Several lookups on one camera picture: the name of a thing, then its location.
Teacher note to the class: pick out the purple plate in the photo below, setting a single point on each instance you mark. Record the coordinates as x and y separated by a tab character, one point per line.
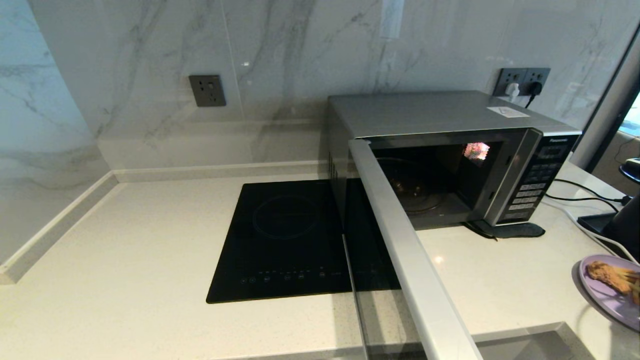
607	302

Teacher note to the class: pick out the glass microwave turntable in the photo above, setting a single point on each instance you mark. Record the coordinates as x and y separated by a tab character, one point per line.
415	195

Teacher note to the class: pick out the silver Panasonic microwave oven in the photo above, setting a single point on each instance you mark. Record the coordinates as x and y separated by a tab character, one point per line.
425	112

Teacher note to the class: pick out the black induction cooktop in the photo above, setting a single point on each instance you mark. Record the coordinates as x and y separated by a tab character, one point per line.
280	250

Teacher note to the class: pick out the white warning sticker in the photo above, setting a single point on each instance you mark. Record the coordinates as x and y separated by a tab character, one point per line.
507	111

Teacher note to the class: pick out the black rubber pad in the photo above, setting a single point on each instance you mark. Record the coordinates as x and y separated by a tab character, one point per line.
520	230

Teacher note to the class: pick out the white power plug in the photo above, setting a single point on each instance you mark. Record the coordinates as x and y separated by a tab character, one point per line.
512	91

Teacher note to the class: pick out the black power plug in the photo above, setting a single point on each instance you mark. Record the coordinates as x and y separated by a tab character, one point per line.
535	88

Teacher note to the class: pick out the beige armchair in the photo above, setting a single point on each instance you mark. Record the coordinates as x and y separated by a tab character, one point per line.
612	160

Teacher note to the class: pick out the fried chicken piece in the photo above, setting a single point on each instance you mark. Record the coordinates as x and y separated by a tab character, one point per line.
605	274

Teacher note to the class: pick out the black kettle appliance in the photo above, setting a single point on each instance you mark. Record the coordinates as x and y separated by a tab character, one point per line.
627	227

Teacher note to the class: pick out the grey single wall socket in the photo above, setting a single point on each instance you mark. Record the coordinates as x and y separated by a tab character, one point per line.
207	90

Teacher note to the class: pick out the grey double wall socket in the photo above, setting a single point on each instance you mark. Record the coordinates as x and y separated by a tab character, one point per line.
511	74

